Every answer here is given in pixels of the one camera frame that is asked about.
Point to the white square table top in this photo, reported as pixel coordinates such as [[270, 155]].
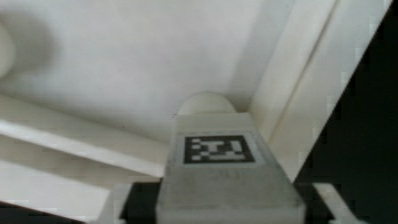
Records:
[[106, 59]]

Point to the white table leg with tag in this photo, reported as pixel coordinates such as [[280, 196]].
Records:
[[223, 184]]

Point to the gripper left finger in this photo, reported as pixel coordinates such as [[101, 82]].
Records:
[[129, 204]]

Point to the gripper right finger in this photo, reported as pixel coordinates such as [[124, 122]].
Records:
[[327, 210]]

